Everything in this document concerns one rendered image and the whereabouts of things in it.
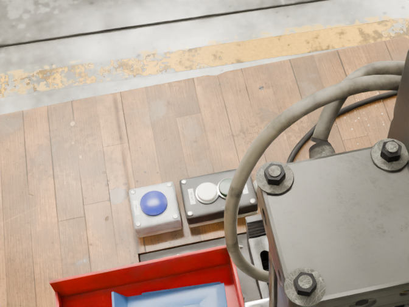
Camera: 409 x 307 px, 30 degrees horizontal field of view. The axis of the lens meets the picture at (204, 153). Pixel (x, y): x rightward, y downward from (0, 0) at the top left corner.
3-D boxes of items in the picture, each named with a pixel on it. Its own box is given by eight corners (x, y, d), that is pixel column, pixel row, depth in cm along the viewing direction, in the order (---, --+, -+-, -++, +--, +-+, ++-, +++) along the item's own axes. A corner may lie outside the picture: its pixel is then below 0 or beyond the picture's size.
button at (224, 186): (217, 186, 113) (216, 179, 111) (236, 183, 113) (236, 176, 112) (221, 203, 112) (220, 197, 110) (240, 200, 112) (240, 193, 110)
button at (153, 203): (139, 198, 113) (137, 192, 111) (166, 194, 113) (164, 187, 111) (143, 222, 111) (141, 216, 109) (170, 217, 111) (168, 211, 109)
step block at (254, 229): (247, 245, 110) (245, 217, 102) (267, 241, 110) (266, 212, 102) (257, 287, 106) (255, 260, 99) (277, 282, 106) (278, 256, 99)
